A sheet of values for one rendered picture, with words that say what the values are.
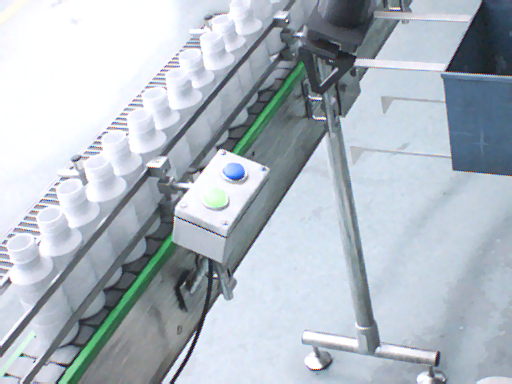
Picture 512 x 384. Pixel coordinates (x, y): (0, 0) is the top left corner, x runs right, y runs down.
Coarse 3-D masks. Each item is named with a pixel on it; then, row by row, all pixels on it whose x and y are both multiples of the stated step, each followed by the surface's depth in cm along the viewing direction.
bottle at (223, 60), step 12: (204, 36) 164; (216, 36) 164; (204, 48) 163; (216, 48) 162; (204, 60) 164; (216, 60) 163; (228, 60) 164; (216, 72) 163; (228, 84) 165; (240, 84) 168; (228, 96) 166; (240, 96) 168; (228, 108) 167; (240, 120) 169
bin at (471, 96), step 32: (480, 0) 202; (480, 32) 203; (384, 64) 192; (416, 64) 190; (448, 64) 184; (480, 64) 205; (384, 96) 222; (448, 96) 184; (480, 96) 181; (448, 128) 189; (480, 128) 186; (352, 160) 211; (480, 160) 190
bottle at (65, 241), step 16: (48, 208) 131; (48, 224) 129; (64, 224) 130; (48, 240) 130; (64, 240) 131; (80, 240) 132; (64, 256) 131; (80, 272) 133; (64, 288) 134; (80, 288) 134; (96, 304) 137
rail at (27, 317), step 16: (288, 0) 181; (240, 64) 166; (272, 64) 177; (224, 80) 162; (208, 96) 158; (224, 128) 163; (208, 144) 159; (144, 176) 143; (128, 192) 140; (176, 192) 152; (160, 208) 148; (144, 224) 145; (96, 240) 134; (80, 256) 131; (64, 272) 129; (112, 272) 138; (0, 288) 128; (48, 288) 126; (96, 288) 135; (80, 304) 133; (16, 336) 121; (64, 336) 130; (0, 352) 118; (48, 352) 127; (32, 368) 124
